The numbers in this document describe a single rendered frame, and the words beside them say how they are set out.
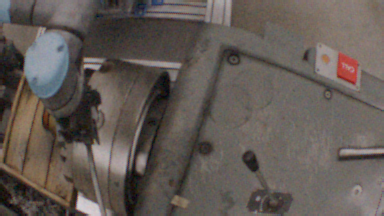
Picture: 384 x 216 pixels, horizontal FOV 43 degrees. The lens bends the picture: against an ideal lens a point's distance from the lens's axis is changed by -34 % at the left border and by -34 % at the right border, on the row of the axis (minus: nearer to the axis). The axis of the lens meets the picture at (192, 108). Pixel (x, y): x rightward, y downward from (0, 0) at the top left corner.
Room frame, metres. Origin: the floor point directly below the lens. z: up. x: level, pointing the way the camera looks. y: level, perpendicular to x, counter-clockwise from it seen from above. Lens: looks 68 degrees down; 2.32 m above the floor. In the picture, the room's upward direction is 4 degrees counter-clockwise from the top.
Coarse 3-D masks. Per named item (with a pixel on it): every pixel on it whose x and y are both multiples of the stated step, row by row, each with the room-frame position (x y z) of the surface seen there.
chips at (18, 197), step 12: (0, 180) 0.45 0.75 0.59; (12, 180) 0.47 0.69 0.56; (0, 192) 0.41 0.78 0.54; (12, 192) 0.42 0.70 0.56; (24, 192) 0.43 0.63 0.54; (36, 192) 0.43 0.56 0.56; (12, 204) 0.37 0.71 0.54; (24, 204) 0.37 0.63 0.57; (36, 204) 0.37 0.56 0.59; (48, 204) 0.38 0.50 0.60
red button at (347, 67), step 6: (342, 54) 0.52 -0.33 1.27; (342, 60) 0.51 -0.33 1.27; (348, 60) 0.51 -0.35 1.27; (354, 60) 0.51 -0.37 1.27; (342, 66) 0.49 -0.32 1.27; (348, 66) 0.50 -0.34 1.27; (354, 66) 0.50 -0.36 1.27; (342, 72) 0.48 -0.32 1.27; (348, 72) 0.48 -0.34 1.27; (354, 72) 0.48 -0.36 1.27; (342, 78) 0.47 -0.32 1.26; (348, 78) 0.47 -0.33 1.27; (354, 78) 0.47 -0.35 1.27; (354, 84) 0.46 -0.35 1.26
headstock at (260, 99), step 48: (192, 48) 0.55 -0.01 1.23; (240, 48) 0.53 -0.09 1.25; (192, 96) 0.45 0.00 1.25; (240, 96) 0.44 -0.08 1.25; (288, 96) 0.44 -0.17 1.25; (336, 96) 0.43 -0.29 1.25; (192, 144) 0.37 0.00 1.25; (240, 144) 0.36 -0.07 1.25; (288, 144) 0.35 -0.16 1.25; (336, 144) 0.33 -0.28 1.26; (144, 192) 0.29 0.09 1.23; (192, 192) 0.28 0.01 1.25; (240, 192) 0.27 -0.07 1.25; (288, 192) 0.25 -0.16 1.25; (336, 192) 0.22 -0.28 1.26
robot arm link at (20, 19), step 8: (0, 0) 0.47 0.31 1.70; (8, 0) 0.46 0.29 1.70; (16, 0) 0.45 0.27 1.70; (24, 0) 0.45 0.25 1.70; (32, 0) 0.44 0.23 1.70; (0, 8) 0.45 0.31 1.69; (8, 8) 0.45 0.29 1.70; (16, 8) 0.44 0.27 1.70; (24, 8) 0.43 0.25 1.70; (32, 8) 0.43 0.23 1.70; (0, 16) 0.45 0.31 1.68; (8, 16) 0.44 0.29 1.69; (16, 16) 0.43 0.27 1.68; (24, 16) 0.42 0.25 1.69; (24, 24) 0.42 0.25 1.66; (32, 24) 0.41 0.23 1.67
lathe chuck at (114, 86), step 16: (112, 64) 0.56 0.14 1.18; (128, 64) 0.55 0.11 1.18; (96, 80) 0.51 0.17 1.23; (112, 80) 0.50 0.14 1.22; (128, 80) 0.50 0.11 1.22; (112, 96) 0.47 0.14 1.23; (112, 112) 0.44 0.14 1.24; (112, 128) 0.41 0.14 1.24; (80, 144) 0.38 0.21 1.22; (96, 144) 0.38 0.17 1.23; (112, 144) 0.38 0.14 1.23; (80, 160) 0.36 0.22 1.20; (96, 160) 0.36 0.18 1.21; (80, 176) 0.33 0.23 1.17
